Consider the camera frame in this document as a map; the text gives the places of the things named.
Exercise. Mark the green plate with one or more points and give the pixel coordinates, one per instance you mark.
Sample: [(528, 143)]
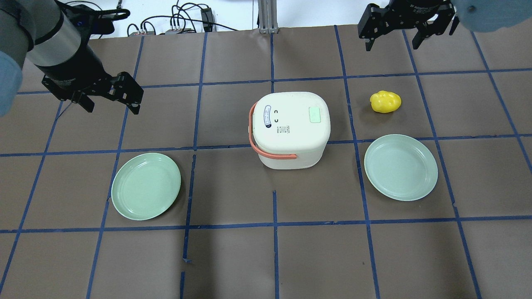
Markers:
[(401, 167), (145, 186)]

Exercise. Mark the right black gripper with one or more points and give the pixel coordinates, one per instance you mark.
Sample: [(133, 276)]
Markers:
[(413, 7)]

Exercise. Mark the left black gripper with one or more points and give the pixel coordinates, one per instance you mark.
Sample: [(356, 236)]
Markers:
[(74, 63)]

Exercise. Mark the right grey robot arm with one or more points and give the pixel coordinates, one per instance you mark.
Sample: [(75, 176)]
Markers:
[(435, 17)]

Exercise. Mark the left green plate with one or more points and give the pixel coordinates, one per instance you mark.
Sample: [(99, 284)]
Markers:
[(145, 186)]

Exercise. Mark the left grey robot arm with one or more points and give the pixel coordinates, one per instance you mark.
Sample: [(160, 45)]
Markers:
[(54, 37)]

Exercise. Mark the aluminium frame post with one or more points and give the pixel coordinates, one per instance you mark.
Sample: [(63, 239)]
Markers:
[(267, 16)]

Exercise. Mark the white rice cooker orange handle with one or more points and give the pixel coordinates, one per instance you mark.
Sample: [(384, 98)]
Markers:
[(289, 130)]

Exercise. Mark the yellow toy pepper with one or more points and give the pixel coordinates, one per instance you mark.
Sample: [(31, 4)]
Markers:
[(385, 102)]

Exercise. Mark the right green plate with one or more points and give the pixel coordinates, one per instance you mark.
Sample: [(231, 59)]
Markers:
[(401, 167)]

